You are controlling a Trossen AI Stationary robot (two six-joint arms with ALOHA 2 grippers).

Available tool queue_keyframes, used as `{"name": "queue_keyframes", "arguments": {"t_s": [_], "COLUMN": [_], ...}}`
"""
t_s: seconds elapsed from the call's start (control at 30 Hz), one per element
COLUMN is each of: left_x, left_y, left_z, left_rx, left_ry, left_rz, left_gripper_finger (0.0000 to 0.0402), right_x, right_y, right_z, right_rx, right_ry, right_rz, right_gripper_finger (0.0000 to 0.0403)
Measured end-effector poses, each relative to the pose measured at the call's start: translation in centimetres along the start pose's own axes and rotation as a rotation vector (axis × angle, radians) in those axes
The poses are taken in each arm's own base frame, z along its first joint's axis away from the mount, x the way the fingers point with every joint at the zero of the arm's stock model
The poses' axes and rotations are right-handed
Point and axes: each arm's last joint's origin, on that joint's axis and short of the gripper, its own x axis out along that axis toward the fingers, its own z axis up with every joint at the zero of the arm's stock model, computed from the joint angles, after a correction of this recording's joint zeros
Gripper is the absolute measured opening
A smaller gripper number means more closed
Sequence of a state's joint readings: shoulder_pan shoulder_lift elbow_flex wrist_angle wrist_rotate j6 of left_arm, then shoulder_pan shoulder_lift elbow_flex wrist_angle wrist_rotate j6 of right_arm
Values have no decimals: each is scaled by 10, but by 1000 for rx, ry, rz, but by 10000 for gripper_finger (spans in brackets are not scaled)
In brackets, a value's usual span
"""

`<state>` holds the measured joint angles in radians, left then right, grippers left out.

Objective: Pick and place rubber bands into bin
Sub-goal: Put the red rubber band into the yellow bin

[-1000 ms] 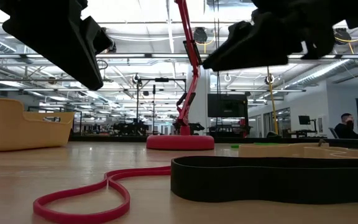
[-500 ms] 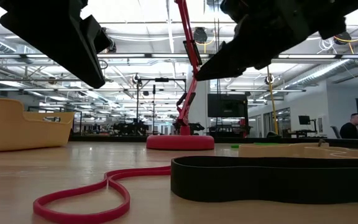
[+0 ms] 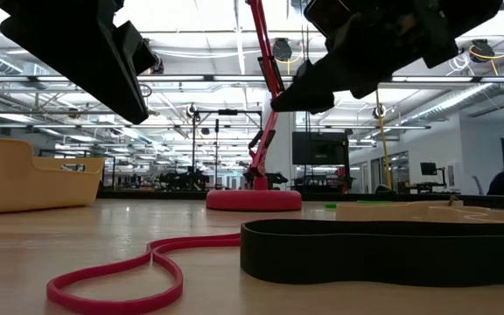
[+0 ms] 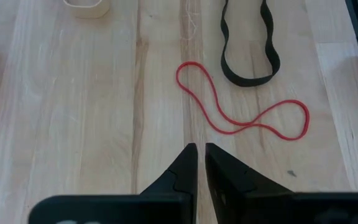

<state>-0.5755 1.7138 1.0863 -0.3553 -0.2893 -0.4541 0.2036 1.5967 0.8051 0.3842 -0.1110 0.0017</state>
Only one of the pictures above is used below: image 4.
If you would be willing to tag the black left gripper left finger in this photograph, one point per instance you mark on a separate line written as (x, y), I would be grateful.
(182, 174)

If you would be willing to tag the beige rubber band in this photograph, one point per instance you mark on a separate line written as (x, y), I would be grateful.
(89, 12)

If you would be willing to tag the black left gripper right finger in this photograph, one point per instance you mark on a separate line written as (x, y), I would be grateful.
(235, 193)

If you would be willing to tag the wide black rubber band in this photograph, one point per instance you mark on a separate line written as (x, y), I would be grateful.
(247, 81)

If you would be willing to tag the thin red rubber band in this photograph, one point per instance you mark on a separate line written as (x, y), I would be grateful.
(245, 124)

